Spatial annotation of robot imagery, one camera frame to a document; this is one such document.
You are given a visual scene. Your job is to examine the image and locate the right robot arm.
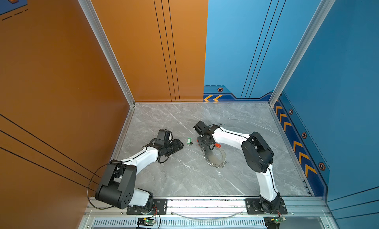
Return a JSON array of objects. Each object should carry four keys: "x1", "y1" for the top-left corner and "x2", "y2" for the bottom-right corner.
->
[{"x1": 193, "y1": 121, "x2": 288, "y2": 217}]

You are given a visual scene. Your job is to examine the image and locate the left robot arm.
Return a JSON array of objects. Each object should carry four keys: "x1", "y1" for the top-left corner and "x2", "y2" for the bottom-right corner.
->
[{"x1": 95, "y1": 129, "x2": 184, "y2": 213}]

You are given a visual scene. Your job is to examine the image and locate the green circuit board left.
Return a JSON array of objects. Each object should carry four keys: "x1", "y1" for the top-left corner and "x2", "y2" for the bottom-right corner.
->
[{"x1": 137, "y1": 217, "x2": 157, "y2": 229}]

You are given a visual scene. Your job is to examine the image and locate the green circuit board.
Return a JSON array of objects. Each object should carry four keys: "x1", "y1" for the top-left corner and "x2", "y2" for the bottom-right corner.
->
[
  {"x1": 137, "y1": 217, "x2": 157, "y2": 229},
  {"x1": 264, "y1": 217, "x2": 287, "y2": 229}
]

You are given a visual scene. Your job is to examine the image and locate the green circuit board right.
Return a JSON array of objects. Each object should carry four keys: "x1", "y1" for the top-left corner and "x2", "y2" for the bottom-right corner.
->
[{"x1": 264, "y1": 217, "x2": 287, "y2": 229}]

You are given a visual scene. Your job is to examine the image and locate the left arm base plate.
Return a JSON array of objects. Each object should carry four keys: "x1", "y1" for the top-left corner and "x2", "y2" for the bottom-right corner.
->
[{"x1": 126, "y1": 198, "x2": 168, "y2": 215}]

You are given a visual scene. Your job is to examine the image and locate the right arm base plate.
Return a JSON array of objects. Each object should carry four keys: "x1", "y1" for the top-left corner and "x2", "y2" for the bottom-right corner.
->
[{"x1": 245, "y1": 198, "x2": 288, "y2": 215}]

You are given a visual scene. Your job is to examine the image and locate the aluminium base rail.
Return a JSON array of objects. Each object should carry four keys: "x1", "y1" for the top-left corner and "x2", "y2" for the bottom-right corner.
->
[{"x1": 79, "y1": 196, "x2": 338, "y2": 229}]

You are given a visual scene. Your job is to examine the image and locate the aluminium corner post left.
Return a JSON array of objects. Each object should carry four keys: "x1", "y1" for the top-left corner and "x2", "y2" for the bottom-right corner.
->
[{"x1": 78, "y1": 0, "x2": 135, "y2": 107}]

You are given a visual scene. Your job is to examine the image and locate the aluminium corner post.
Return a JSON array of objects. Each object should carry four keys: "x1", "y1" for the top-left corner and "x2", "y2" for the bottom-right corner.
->
[
  {"x1": 78, "y1": 0, "x2": 135, "y2": 107},
  {"x1": 268, "y1": 0, "x2": 336, "y2": 107}
]

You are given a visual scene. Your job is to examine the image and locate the aluminium corner post right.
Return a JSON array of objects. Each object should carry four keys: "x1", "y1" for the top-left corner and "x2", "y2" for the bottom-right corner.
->
[{"x1": 268, "y1": 0, "x2": 336, "y2": 107}]

